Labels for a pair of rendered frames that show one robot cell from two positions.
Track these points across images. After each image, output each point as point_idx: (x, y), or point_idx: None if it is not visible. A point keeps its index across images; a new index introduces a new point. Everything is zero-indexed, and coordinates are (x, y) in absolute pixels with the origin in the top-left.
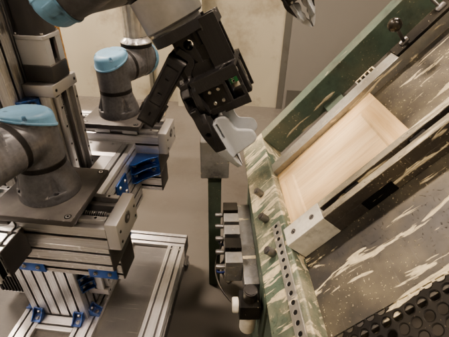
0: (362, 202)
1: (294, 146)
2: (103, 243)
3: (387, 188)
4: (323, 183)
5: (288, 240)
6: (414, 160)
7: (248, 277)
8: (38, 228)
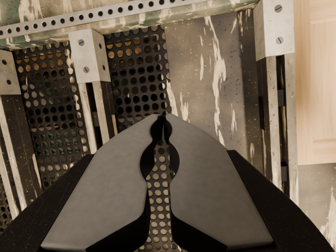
0: (263, 98)
1: None
2: None
3: (262, 122)
4: (335, 56)
5: (269, 0)
6: (266, 156)
7: None
8: None
